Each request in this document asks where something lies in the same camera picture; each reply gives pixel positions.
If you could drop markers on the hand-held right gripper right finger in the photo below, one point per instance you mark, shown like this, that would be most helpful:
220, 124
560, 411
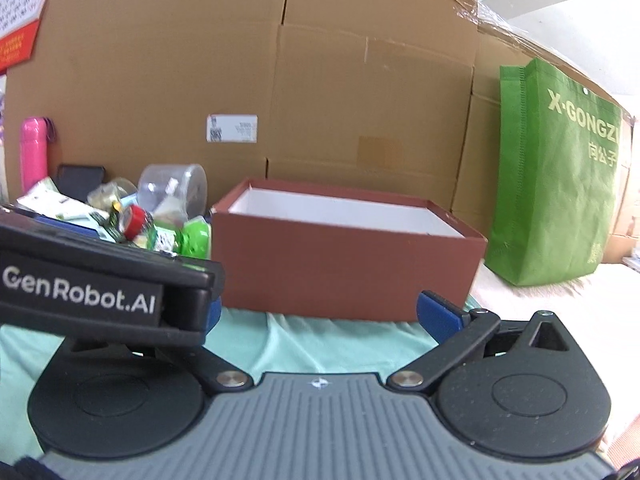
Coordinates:
437, 316

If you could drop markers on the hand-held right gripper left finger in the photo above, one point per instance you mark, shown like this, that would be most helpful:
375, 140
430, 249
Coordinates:
214, 315

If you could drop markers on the maroon cardboard storage box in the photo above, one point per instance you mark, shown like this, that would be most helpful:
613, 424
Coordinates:
325, 270

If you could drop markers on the red tape roll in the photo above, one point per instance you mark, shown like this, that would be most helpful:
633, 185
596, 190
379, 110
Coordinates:
135, 221

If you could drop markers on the green plastic bottle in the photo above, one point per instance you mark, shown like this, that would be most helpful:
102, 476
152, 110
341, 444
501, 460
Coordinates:
192, 237

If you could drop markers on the crumpled clear wrapper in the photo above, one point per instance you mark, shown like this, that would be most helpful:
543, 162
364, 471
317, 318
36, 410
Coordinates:
112, 192

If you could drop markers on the white green packet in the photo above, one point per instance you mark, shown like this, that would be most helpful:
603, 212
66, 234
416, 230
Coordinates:
55, 200

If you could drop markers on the mint green cloth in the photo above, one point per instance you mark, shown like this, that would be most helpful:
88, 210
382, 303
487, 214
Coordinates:
310, 345

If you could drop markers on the black pouch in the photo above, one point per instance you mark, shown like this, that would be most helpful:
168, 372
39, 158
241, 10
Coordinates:
80, 177

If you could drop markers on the clear plastic container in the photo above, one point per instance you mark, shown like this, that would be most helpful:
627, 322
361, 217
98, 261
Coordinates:
175, 187

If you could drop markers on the pink water bottle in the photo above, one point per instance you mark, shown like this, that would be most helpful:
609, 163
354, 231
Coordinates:
35, 155

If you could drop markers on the green non-woven bag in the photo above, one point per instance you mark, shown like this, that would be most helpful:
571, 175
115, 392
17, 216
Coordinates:
550, 185

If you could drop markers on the white shipping label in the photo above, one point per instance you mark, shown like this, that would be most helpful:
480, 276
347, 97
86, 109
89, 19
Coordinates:
232, 129

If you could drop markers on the large brown cardboard box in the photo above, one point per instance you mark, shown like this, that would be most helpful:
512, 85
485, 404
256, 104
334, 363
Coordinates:
150, 85

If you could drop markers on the red wall calendar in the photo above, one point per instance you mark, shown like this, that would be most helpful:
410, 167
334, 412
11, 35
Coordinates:
25, 10

